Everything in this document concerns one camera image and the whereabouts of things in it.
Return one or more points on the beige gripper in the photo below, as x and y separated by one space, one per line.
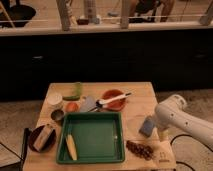
163 134

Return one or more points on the blue sponge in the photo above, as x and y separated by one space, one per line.
147 127

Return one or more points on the green plastic tray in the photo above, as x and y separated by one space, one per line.
98 138

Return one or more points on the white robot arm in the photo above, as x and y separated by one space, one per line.
171 112

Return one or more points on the orange red bowl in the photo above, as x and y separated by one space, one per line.
115 105

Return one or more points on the grey metal scraper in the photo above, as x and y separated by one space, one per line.
88 104

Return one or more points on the yellow corn cob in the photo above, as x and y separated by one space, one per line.
71 147

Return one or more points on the red tomato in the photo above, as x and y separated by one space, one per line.
71 107

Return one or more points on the small metal cup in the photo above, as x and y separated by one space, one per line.
57 115

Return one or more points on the white paper cup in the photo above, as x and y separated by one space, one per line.
55 100

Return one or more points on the sandwich slice on plate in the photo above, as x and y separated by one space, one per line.
43 137

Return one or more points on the dark brown round plate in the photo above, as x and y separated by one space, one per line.
48 145

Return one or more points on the black round stool base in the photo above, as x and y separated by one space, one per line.
19 14

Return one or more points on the white handled kitchen tool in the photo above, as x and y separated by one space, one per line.
104 102

